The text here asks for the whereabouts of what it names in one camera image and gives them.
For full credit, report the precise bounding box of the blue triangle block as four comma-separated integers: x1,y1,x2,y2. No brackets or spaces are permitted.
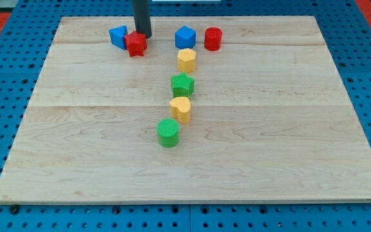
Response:
109,26,128,50

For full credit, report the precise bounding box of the wooden board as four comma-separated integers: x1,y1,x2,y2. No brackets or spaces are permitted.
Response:
0,16,371,205

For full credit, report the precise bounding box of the yellow heart block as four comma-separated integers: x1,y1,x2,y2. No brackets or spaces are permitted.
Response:
169,97,191,124

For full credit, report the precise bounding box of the green cylinder block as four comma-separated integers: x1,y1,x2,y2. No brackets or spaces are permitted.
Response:
157,118,180,148

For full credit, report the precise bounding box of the green star block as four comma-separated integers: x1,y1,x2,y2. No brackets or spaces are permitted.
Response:
171,72,195,98

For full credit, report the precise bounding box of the yellow pentagon block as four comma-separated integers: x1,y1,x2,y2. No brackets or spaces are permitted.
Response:
177,48,196,73

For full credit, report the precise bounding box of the blue cube block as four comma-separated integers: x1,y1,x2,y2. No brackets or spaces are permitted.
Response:
175,26,196,49

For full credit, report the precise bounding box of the red cylinder block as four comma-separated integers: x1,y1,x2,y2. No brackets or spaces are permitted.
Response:
204,27,223,51

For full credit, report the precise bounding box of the red star block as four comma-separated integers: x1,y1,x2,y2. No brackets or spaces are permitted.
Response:
124,31,147,57

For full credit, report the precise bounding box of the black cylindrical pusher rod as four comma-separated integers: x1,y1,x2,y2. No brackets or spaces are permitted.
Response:
131,0,152,39

